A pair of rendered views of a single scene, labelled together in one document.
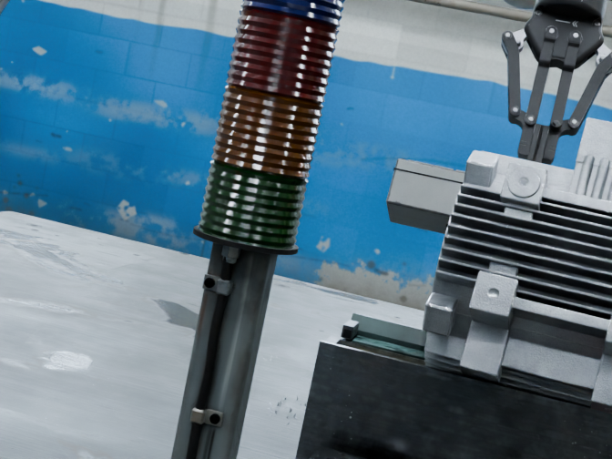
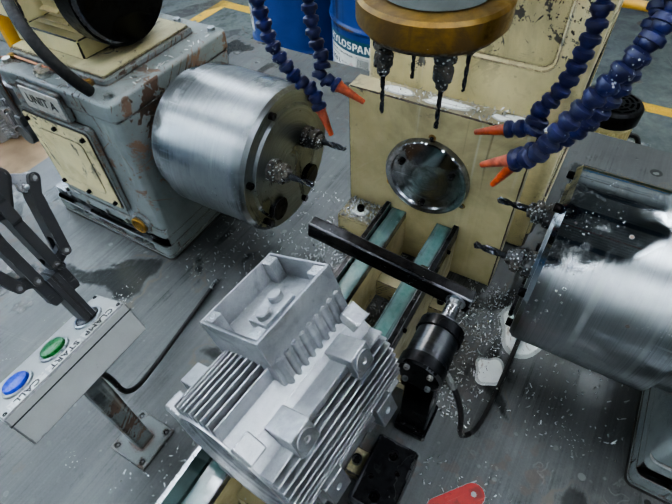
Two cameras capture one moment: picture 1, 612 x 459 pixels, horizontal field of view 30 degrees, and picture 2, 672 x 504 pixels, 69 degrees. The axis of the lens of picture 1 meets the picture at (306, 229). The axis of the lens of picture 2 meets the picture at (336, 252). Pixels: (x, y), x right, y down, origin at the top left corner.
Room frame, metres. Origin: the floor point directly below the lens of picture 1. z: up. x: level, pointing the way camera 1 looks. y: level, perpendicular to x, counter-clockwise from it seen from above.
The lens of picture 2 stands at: (0.77, -0.01, 1.56)
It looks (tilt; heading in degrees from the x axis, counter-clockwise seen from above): 49 degrees down; 291
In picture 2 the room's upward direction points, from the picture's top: 3 degrees counter-clockwise
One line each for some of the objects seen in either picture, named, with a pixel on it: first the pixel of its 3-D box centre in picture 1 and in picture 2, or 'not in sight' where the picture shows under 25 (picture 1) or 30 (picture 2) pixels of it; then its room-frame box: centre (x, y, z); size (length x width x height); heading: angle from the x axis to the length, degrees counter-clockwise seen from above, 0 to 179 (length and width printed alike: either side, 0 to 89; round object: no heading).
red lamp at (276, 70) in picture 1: (281, 56); not in sight; (0.68, 0.03, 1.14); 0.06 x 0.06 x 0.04
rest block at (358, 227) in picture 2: not in sight; (360, 228); (0.96, -0.64, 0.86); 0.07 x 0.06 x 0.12; 169
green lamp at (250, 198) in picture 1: (252, 205); not in sight; (0.68, 0.03, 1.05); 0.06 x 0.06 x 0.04
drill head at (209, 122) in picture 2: not in sight; (222, 137); (1.22, -0.62, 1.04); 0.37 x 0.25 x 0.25; 169
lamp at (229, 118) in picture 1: (267, 131); not in sight; (0.68, 0.03, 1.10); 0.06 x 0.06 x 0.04
